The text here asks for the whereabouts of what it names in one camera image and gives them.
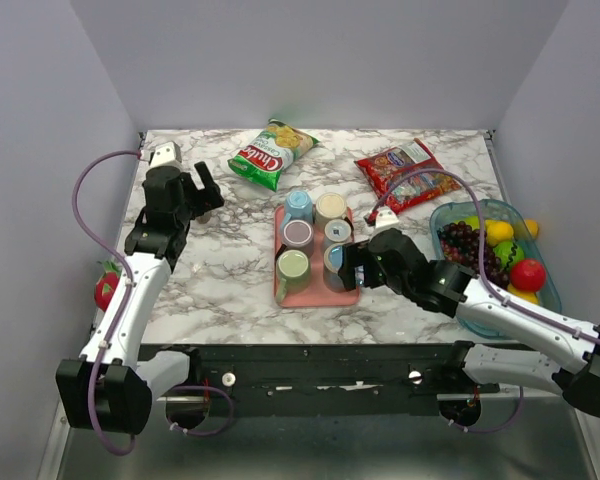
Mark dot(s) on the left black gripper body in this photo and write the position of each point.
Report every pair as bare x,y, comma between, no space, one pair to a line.
190,194

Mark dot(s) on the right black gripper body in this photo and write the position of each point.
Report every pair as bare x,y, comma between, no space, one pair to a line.
376,276

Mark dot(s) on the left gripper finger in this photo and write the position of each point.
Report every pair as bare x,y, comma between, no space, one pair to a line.
206,202
203,179

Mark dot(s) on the blue glazed mug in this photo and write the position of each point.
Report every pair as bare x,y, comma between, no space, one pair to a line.
332,262

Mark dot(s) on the grey mug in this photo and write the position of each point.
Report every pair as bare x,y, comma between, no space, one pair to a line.
337,231

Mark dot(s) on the green mug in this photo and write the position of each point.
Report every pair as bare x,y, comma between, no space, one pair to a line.
293,274

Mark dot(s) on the brown mug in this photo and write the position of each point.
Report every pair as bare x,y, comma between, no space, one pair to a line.
204,219

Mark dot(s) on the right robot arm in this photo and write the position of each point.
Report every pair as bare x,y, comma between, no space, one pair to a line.
561,355

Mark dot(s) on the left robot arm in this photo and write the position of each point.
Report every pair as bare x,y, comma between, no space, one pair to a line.
108,388

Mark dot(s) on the cream mug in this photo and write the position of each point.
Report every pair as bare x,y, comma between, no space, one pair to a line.
329,206

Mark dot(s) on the purple mug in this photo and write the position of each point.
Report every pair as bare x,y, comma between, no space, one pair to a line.
297,235

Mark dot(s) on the light blue mug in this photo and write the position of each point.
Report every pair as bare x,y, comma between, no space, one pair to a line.
298,205

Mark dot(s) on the pink tray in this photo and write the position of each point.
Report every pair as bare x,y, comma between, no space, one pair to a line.
318,294

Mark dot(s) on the green chips bag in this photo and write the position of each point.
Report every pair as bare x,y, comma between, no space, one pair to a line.
272,151

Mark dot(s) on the purple grapes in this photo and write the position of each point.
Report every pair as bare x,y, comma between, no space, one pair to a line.
460,244

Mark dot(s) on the blue plastic fruit basket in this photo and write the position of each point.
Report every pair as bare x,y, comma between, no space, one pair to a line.
496,210

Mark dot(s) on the green pear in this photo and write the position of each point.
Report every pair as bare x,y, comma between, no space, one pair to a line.
475,222

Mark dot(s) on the red snack bag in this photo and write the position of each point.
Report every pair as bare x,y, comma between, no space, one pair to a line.
386,168

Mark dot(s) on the yellow lemon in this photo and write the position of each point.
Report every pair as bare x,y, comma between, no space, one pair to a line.
498,232

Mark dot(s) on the red dragon fruit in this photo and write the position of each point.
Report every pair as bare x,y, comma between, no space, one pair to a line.
106,285

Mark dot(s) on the red apple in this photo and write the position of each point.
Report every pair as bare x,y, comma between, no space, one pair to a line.
528,275

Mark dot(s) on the yellow banana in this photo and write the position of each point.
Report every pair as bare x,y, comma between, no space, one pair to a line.
528,296

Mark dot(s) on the yellow fruit outside basket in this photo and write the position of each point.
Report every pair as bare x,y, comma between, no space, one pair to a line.
532,227

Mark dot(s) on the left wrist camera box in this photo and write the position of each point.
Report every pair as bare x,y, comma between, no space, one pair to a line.
167,154

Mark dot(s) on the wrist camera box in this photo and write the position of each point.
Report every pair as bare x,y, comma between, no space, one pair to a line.
167,154
382,219

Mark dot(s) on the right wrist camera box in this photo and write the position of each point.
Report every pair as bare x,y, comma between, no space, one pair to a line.
382,219

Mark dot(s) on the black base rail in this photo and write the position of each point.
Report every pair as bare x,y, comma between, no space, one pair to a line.
293,380

